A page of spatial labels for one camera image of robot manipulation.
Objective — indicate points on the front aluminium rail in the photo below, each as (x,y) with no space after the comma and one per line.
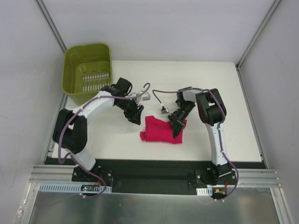
(252,178)

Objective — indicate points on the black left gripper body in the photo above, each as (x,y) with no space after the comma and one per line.
(133,112)

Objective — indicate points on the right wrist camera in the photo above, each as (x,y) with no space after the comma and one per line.
(164,110)

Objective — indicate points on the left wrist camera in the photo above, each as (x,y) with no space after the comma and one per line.
(143,95)

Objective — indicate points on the frame post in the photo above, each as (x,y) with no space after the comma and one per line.
(46,15)
(264,22)

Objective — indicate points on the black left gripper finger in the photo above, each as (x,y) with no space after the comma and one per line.
(137,115)
(129,116)

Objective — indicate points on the right white cable duct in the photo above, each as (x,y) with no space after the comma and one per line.
(204,191)

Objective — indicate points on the olive green plastic basket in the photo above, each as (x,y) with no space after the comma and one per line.
(87,68)

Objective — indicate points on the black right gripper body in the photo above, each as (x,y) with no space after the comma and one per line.
(176,119)

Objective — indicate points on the pink t shirt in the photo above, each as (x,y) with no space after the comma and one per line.
(157,130)

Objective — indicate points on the white cable duct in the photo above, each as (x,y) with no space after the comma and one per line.
(204,191)
(73,188)

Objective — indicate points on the left white cable duct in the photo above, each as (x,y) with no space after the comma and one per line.
(73,188)

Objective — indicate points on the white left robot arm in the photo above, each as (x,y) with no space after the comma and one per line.
(70,131)

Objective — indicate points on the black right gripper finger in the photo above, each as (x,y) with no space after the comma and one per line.
(175,123)
(182,126)

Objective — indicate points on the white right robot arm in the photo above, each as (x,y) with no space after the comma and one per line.
(212,113)

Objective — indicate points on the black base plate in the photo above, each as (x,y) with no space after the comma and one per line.
(159,187)

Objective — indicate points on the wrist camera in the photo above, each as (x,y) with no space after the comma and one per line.
(143,95)
(164,110)

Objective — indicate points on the right back frame post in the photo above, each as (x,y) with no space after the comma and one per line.
(264,22)

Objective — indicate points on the left back frame post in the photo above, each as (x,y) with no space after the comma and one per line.
(46,15)

